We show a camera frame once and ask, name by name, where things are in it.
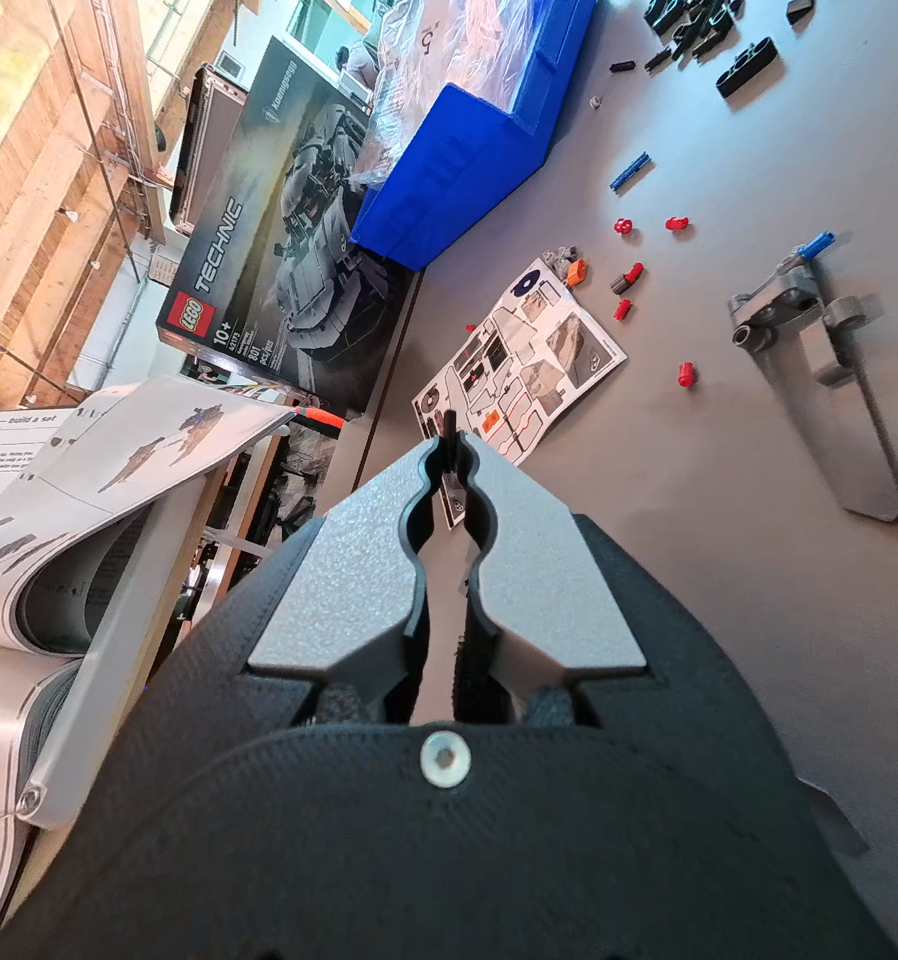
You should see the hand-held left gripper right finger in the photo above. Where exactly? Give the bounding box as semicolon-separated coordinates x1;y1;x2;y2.
455;433;648;725

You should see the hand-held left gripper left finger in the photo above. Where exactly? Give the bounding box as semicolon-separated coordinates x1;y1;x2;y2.
246;435;446;725

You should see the grey lego wing assembly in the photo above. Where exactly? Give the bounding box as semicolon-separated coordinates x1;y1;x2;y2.
726;231;898;524

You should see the pile of black lego pieces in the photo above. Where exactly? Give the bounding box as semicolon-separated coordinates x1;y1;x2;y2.
608;0;817;100

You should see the lego sticker sheet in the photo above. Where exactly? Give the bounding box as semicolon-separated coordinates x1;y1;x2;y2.
411;257;630;531

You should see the dark lego set box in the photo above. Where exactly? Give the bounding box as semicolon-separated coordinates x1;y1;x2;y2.
155;33;423;419

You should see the blue lego pin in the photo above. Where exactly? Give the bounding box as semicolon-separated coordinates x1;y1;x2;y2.
608;150;654;193

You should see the open instruction booklet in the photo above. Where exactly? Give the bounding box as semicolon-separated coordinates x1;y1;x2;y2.
0;375;300;960

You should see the blue plastic bin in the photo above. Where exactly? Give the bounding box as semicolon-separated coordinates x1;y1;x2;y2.
350;0;598;273

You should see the metal-edged equipment case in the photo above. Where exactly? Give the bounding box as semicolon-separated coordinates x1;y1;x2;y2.
170;63;253;235

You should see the clear plastic bag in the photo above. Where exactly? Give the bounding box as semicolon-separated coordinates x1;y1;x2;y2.
355;0;562;189

